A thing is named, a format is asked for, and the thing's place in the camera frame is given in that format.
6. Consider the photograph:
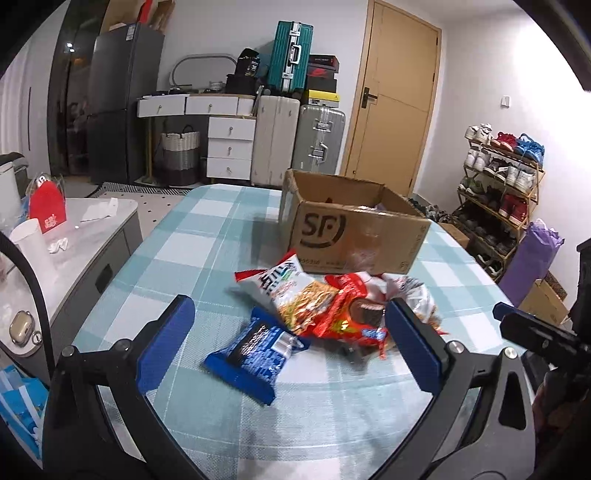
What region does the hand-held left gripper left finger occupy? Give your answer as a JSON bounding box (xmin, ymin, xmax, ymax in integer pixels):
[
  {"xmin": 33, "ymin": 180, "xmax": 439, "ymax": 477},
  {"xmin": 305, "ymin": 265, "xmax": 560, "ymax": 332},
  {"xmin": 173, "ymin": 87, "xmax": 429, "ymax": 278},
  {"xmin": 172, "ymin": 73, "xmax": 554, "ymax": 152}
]
[{"xmin": 41, "ymin": 295, "xmax": 208, "ymax": 480}]

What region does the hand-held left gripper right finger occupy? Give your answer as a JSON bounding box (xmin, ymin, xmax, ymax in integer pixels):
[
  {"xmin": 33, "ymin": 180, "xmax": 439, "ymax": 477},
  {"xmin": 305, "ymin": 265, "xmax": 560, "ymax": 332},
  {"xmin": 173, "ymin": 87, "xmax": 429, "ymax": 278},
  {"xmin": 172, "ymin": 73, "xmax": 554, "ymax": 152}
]
[{"xmin": 369, "ymin": 298, "xmax": 536, "ymax": 480}]

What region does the silver snack packet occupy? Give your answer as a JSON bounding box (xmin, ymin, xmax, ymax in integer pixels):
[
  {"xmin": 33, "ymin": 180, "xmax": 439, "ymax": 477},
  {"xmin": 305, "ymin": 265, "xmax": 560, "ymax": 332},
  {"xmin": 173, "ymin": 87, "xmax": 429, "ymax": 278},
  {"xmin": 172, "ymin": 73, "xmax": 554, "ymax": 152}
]
[{"xmin": 381, "ymin": 272, "xmax": 444, "ymax": 333}]

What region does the blue snack packet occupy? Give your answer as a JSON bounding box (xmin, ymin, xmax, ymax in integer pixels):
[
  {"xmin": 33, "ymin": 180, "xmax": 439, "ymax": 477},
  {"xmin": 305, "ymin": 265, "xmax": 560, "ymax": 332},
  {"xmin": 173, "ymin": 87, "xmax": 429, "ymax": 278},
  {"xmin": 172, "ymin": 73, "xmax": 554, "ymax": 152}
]
[{"xmin": 203, "ymin": 308, "xmax": 311, "ymax": 406}]

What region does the brown cardboard box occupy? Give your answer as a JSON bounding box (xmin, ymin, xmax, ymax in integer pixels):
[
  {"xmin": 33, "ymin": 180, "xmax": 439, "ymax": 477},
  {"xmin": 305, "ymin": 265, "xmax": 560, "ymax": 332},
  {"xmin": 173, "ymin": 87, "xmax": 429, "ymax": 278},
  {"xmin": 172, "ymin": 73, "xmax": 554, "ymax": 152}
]
[{"xmin": 278, "ymin": 168, "xmax": 432, "ymax": 275}]

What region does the white red lettered snack packet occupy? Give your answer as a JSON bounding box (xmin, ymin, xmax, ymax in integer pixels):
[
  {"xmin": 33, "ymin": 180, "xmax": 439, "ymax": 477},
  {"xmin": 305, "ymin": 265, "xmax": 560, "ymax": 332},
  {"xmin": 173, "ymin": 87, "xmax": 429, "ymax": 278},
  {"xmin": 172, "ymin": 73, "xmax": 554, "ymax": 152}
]
[{"xmin": 235, "ymin": 249, "xmax": 342, "ymax": 335}]

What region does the flat cardboard box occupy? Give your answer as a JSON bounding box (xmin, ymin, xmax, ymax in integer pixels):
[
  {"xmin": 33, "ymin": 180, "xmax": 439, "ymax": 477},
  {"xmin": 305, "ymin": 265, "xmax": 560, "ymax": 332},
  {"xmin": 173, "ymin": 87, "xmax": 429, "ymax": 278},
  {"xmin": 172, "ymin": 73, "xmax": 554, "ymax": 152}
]
[{"xmin": 519, "ymin": 272, "xmax": 571, "ymax": 326}]

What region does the purple bag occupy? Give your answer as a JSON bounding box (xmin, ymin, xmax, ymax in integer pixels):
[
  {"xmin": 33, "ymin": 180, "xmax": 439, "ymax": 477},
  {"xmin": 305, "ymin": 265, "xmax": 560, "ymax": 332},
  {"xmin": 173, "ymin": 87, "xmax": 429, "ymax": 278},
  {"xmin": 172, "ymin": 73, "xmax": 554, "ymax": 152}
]
[{"xmin": 501, "ymin": 220, "xmax": 565, "ymax": 308}]

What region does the small cardboard box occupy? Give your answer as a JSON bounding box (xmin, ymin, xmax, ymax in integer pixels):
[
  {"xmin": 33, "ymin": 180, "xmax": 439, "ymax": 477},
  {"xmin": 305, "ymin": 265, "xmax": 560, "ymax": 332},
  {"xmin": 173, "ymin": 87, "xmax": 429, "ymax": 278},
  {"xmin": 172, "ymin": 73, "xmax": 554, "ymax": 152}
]
[{"xmin": 438, "ymin": 222, "xmax": 472, "ymax": 250}]

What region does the teal checked tablecloth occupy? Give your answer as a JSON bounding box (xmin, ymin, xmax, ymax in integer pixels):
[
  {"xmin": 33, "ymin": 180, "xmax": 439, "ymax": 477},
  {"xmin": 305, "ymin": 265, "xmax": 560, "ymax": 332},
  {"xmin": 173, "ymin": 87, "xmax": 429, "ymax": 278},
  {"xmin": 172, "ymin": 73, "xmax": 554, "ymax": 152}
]
[{"xmin": 69, "ymin": 184, "xmax": 536, "ymax": 480}]

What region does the wooden shoe rack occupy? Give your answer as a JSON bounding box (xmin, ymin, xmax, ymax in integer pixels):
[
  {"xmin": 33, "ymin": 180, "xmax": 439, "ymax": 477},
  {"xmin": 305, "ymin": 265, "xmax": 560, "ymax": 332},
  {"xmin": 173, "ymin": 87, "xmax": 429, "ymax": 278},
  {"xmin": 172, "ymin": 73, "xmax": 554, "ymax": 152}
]
[{"xmin": 450, "ymin": 141, "xmax": 546, "ymax": 282}]

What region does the marble side table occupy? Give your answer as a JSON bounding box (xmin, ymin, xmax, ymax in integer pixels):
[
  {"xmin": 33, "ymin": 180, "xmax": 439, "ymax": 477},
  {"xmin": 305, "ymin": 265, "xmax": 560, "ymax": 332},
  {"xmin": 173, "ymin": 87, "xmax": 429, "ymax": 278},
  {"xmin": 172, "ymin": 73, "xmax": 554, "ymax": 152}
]
[{"xmin": 0, "ymin": 198, "xmax": 143, "ymax": 384}]

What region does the pile of shoes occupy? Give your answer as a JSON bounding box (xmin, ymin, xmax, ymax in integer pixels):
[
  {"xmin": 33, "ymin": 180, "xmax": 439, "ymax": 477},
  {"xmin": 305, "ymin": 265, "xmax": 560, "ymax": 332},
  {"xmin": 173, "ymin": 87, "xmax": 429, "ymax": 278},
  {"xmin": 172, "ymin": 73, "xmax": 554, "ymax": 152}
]
[{"xmin": 406, "ymin": 194, "xmax": 458, "ymax": 227}]

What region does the shoe rack with shoes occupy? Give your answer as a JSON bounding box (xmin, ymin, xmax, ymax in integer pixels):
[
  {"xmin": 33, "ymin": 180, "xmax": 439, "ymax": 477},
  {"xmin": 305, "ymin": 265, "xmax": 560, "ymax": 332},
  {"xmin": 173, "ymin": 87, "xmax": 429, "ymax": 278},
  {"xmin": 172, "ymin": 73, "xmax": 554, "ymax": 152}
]
[{"xmin": 464, "ymin": 122, "xmax": 546, "ymax": 278}]

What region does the earbuds case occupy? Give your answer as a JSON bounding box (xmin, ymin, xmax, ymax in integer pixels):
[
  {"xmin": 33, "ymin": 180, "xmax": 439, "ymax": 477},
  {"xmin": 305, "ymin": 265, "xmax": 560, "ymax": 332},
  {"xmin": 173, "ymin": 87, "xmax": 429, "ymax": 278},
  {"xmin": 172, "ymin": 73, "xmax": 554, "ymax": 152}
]
[{"xmin": 9, "ymin": 310, "xmax": 40, "ymax": 347}]

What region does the white tissue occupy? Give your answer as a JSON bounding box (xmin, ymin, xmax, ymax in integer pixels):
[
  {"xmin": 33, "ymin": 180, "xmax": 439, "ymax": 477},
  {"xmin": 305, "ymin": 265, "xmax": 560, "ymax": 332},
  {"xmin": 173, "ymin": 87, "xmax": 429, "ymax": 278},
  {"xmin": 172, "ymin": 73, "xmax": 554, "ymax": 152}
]
[{"xmin": 81, "ymin": 198, "xmax": 120, "ymax": 223}]

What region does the patterned floor rug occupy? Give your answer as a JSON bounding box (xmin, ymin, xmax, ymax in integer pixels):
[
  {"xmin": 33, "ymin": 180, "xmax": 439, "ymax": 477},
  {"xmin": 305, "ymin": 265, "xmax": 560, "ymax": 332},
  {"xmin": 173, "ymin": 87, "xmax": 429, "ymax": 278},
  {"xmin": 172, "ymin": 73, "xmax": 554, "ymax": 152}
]
[{"xmin": 88, "ymin": 181, "xmax": 195, "ymax": 199}]

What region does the blue white packet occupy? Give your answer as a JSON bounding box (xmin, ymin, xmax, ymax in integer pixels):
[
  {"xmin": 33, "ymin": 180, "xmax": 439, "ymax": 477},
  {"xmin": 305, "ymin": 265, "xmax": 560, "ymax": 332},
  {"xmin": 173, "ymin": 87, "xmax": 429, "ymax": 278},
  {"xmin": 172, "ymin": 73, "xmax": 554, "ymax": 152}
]
[{"xmin": 0, "ymin": 364, "xmax": 49, "ymax": 462}]

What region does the white paper cup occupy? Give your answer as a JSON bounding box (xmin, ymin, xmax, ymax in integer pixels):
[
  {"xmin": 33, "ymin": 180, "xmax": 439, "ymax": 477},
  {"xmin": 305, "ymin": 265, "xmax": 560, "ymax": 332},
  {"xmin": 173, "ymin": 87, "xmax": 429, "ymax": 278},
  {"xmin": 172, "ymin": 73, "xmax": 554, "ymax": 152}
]
[{"xmin": 9, "ymin": 218, "xmax": 58, "ymax": 287}]

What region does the woven laundry basket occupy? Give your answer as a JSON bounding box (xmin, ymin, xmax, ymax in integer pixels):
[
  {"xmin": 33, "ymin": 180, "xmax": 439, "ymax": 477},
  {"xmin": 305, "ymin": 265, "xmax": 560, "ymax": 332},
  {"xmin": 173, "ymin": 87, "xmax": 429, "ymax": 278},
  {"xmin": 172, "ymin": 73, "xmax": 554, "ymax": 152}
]
[{"xmin": 160, "ymin": 124, "xmax": 201, "ymax": 185}]

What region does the white drawer desk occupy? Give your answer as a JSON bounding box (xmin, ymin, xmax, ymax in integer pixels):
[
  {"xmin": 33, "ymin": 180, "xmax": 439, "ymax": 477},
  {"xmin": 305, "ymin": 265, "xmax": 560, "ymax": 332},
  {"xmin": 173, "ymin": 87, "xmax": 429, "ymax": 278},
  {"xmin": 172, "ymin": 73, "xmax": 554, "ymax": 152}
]
[{"xmin": 137, "ymin": 92, "xmax": 259, "ymax": 180}]

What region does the white lidded bin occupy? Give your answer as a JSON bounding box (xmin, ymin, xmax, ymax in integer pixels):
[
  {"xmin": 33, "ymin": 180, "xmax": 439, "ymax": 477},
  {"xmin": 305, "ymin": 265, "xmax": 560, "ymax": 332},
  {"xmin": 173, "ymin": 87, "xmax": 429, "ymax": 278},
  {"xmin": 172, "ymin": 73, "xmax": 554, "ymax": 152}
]
[{"xmin": 0, "ymin": 152, "xmax": 28, "ymax": 217}]

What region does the silver suitcase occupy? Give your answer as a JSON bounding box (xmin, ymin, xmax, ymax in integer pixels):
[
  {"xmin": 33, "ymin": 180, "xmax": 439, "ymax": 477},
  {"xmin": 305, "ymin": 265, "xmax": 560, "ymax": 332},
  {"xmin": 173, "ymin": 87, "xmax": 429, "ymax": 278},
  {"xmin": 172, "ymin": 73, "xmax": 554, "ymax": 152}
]
[{"xmin": 292, "ymin": 104, "xmax": 347, "ymax": 175}]

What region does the beige suitcase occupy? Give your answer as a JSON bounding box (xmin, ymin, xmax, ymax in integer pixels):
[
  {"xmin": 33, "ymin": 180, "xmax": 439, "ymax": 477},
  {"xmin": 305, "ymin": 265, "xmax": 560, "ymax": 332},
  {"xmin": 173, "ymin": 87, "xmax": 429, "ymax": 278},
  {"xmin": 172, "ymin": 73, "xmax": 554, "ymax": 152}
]
[{"xmin": 252, "ymin": 95, "xmax": 301, "ymax": 188}]

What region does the yellow wooden door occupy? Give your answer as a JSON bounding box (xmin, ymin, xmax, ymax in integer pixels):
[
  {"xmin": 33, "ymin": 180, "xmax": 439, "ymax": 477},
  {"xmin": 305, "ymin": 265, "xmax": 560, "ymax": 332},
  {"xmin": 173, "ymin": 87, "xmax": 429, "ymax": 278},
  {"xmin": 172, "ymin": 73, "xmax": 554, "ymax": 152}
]
[{"xmin": 341, "ymin": 0, "xmax": 441, "ymax": 197}]

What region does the dark grey fridge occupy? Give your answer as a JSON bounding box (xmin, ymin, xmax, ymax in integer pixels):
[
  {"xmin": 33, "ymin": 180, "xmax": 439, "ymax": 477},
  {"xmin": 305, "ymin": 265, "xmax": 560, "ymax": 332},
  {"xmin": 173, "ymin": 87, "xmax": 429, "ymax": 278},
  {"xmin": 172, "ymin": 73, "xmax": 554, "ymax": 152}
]
[{"xmin": 88, "ymin": 21, "xmax": 166, "ymax": 184}]

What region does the dark glass cabinet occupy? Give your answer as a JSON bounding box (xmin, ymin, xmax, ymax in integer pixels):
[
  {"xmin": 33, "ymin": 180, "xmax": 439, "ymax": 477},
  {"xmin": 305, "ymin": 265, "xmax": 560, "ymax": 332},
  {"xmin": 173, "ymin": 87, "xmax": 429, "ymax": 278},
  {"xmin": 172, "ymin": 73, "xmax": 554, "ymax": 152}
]
[{"xmin": 48, "ymin": 0, "xmax": 105, "ymax": 176}]

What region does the white wardrobe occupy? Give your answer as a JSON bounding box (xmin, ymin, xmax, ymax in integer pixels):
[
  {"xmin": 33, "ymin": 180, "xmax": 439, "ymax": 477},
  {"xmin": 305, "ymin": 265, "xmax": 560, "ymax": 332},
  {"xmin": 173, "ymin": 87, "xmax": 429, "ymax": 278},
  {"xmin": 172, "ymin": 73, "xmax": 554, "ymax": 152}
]
[{"xmin": 0, "ymin": 46, "xmax": 61, "ymax": 162}]

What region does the oval mirror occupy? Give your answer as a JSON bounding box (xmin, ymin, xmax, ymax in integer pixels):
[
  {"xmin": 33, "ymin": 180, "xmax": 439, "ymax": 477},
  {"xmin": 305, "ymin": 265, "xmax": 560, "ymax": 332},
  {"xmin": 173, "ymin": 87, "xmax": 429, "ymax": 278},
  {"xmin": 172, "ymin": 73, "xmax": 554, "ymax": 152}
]
[{"xmin": 170, "ymin": 54, "xmax": 237, "ymax": 88}]

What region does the black paper bag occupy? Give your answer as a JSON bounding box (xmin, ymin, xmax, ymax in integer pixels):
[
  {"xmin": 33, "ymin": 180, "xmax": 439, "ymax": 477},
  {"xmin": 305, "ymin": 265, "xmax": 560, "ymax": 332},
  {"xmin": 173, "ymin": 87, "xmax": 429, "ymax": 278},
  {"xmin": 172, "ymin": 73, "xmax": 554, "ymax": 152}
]
[{"xmin": 235, "ymin": 47, "xmax": 260, "ymax": 77}]

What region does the teal suitcase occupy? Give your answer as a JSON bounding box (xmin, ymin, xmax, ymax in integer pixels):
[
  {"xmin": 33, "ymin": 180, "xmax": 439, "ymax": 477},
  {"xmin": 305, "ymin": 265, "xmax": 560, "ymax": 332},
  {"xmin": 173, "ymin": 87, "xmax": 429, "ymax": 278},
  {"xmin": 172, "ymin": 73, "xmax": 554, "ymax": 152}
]
[{"xmin": 268, "ymin": 20, "xmax": 315, "ymax": 93}]

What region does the brown paper bag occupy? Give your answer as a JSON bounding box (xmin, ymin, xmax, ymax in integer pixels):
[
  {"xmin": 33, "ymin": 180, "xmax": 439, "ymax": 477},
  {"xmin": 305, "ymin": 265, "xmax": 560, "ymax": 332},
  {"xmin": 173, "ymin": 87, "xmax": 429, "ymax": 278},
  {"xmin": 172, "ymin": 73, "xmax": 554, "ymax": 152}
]
[{"xmin": 154, "ymin": 0, "xmax": 176, "ymax": 33}]

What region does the black cable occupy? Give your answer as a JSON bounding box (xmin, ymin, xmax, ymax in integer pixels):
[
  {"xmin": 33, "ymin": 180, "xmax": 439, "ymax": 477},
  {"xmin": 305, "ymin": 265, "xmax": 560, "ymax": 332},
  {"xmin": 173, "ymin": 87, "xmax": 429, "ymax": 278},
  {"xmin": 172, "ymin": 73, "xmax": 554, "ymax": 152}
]
[{"xmin": 0, "ymin": 231, "xmax": 51, "ymax": 384}]

